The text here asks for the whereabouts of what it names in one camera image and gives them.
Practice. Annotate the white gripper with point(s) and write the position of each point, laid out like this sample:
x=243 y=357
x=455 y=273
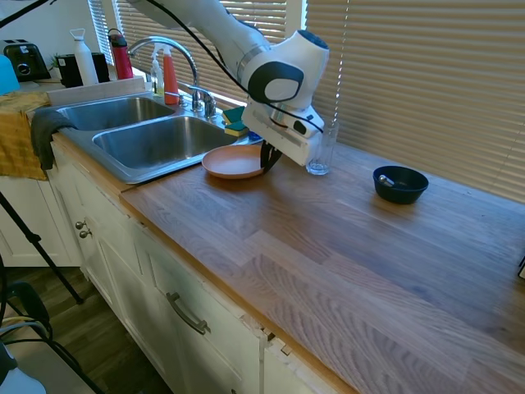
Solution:
x=283 y=139

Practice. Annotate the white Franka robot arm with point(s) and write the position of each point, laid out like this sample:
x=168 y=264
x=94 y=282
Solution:
x=229 y=28

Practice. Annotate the stainless steel double sink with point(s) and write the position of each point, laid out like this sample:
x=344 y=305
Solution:
x=164 y=139

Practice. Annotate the orange plastic plate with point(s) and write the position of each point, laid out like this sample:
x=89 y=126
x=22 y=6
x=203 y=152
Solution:
x=229 y=162

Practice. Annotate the yellow green sponge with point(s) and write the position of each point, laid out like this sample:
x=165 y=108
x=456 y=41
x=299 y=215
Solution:
x=236 y=130
x=234 y=115

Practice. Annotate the clear drinking glass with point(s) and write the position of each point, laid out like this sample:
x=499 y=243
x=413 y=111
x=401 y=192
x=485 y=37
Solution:
x=324 y=160

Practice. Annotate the metal spoon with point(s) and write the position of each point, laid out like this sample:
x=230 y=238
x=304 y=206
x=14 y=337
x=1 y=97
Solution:
x=385 y=179

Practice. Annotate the orange spray bottle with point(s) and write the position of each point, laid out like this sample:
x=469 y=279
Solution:
x=170 y=78

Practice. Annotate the dark blue bowl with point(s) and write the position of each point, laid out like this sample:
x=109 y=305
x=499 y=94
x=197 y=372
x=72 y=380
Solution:
x=400 y=193

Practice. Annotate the clear yellow soap bottle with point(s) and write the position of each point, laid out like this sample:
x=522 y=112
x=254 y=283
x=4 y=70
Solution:
x=157 y=84

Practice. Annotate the wide beige window blind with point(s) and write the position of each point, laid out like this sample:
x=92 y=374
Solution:
x=430 y=82
x=213 y=12

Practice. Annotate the chrome kitchen faucet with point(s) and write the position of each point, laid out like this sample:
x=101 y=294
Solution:
x=164 y=41

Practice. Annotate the white kitchen cabinets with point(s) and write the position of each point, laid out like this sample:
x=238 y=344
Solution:
x=135 y=267

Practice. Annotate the red water bottle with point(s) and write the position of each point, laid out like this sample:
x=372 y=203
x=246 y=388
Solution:
x=121 y=57

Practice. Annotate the round metal cabinet knob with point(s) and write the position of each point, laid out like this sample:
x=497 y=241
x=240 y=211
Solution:
x=85 y=234
x=80 y=225

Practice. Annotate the white water bottle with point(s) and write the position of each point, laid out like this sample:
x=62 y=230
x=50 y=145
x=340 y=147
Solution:
x=84 y=57

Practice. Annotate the narrow beige window blind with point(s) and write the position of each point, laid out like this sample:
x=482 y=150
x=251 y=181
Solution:
x=100 y=28

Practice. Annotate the black countertop appliance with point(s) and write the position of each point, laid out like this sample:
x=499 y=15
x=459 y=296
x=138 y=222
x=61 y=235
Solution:
x=67 y=71

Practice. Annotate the grey towel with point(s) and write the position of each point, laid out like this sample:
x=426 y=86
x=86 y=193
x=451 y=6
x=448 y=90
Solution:
x=43 y=131

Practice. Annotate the black tripod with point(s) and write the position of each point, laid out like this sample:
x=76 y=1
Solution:
x=37 y=242

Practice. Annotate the yellow patterned cloth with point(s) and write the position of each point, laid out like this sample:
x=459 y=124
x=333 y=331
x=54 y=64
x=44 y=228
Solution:
x=16 y=139

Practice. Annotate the black toaster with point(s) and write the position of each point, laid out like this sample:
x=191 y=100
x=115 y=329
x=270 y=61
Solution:
x=24 y=61

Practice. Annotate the light blue plastic object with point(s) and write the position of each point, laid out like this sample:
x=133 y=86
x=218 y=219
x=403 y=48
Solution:
x=8 y=76

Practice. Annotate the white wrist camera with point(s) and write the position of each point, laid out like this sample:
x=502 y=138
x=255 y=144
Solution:
x=307 y=127

